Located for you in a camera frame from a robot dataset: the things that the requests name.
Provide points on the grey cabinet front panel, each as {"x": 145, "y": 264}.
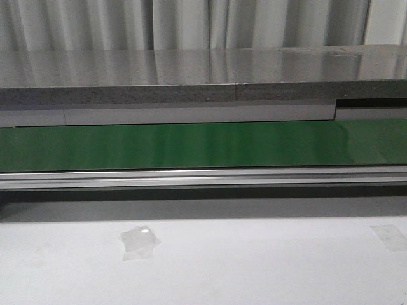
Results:
{"x": 199, "y": 112}

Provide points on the white pleated curtain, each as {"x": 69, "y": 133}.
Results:
{"x": 191, "y": 25}

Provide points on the flat clear tape strip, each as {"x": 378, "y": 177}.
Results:
{"x": 393, "y": 239}

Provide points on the aluminium conveyor side rail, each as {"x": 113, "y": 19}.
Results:
{"x": 215, "y": 177}

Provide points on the grey stone countertop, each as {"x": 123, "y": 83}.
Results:
{"x": 90, "y": 78}

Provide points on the crumpled clear tape piece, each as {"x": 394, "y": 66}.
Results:
{"x": 139, "y": 243}

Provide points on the green conveyor belt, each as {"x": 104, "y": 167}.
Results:
{"x": 203, "y": 145}

